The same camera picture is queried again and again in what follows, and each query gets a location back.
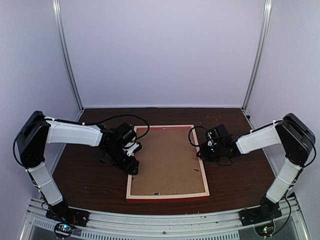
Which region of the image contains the left aluminium corner post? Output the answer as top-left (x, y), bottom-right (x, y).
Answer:
top-left (52, 0), bottom-right (84, 112)

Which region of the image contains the right circuit board with leds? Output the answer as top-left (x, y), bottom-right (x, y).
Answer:
top-left (254, 225), bottom-right (275, 238)

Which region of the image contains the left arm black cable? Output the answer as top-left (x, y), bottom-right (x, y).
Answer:
top-left (13, 114), bottom-right (151, 176)

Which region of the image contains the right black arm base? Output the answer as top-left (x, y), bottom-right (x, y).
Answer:
top-left (239, 194), bottom-right (282, 226)

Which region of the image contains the circuit board with leds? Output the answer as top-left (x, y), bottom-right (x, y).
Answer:
top-left (254, 225), bottom-right (275, 238)
top-left (53, 222), bottom-right (75, 239)

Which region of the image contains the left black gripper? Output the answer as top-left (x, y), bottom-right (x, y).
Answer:
top-left (104, 144), bottom-right (140, 175)

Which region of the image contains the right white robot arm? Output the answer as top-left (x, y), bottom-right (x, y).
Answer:
top-left (190, 113), bottom-right (317, 221)

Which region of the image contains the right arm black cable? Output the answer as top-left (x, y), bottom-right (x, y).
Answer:
top-left (187, 126), bottom-right (238, 167)

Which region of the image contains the brown cardboard backing board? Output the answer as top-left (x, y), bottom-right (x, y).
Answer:
top-left (130, 127), bottom-right (207, 196)

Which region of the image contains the left circuit board with leds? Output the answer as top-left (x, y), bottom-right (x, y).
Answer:
top-left (53, 222), bottom-right (75, 239)

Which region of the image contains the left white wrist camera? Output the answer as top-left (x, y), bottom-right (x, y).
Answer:
top-left (123, 142), bottom-right (142, 157)

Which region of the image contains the front aluminium rail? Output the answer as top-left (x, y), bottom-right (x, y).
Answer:
top-left (19, 192), bottom-right (312, 240)

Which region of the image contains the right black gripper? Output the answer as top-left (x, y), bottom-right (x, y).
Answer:
top-left (197, 143), bottom-right (225, 163)

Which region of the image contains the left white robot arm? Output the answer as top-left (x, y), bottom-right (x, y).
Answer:
top-left (12, 110), bottom-right (142, 222)

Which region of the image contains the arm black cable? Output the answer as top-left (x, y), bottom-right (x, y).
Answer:
top-left (187, 126), bottom-right (238, 167)
top-left (13, 114), bottom-right (151, 176)

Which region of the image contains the red wooden picture frame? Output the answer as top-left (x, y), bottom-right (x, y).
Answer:
top-left (125, 124), bottom-right (211, 203)

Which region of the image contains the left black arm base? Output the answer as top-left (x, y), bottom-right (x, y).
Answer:
top-left (45, 199), bottom-right (90, 227)

